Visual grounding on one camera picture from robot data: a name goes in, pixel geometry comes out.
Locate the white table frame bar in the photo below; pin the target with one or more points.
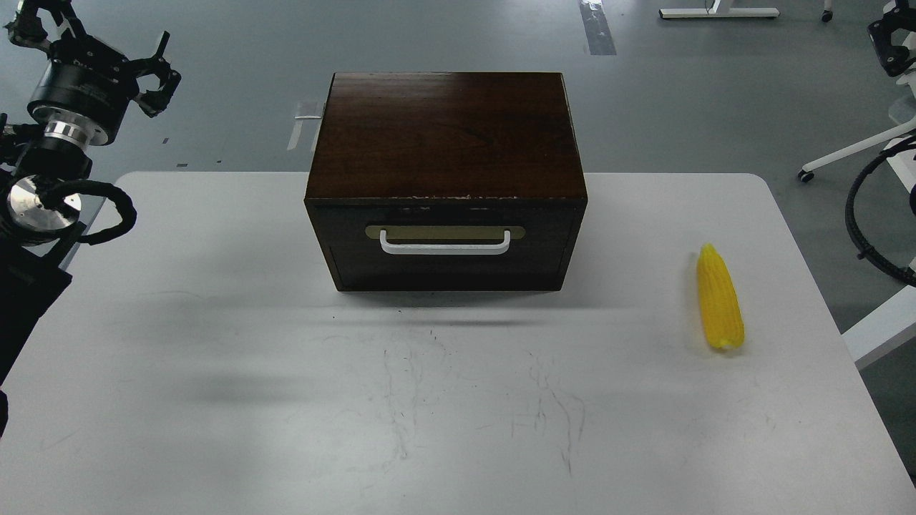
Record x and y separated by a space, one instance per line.
883 330

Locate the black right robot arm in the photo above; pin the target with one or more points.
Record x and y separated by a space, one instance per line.
894 59

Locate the yellow corn cob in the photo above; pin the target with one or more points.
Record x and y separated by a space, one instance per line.
721 318

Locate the dark wooden drawer with handle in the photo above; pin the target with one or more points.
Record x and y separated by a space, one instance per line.
440 248

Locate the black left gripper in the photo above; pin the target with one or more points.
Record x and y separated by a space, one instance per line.
86 89

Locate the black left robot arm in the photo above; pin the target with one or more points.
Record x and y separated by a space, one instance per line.
48 202

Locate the white rolling stand base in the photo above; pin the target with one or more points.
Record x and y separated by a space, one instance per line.
901 112

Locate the dark wooden drawer cabinet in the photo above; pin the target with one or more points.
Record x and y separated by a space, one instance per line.
462 139

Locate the white desk leg frame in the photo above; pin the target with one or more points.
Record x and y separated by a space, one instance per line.
720 10

